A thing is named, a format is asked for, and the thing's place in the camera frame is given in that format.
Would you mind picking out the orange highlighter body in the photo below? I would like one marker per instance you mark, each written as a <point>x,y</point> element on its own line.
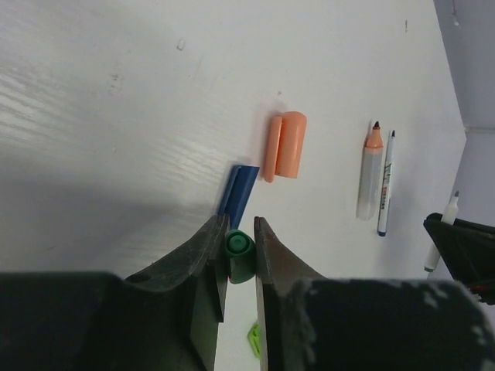
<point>370,173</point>

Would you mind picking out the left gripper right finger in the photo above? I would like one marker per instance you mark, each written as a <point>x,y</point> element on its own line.
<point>311,322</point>

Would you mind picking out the dark blue pen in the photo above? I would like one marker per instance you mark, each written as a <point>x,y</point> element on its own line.
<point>386,187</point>

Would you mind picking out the dark green pen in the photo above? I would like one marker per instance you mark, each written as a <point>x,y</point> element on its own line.
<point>438,230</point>

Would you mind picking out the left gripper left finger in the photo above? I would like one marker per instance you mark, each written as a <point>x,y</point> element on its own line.
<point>164,317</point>

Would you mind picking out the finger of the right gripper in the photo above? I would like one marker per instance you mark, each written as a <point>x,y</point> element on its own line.
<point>468,253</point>

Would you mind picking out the dark green pen cap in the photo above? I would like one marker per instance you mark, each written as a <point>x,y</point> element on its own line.
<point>240,251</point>

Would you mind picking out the orange highlighter cap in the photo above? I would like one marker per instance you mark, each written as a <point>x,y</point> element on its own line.
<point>284,146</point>

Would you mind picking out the dark blue pen cap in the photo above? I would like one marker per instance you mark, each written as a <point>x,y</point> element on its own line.
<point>237,193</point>

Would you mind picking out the light green cap pen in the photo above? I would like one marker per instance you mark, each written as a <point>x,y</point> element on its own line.
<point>254,339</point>

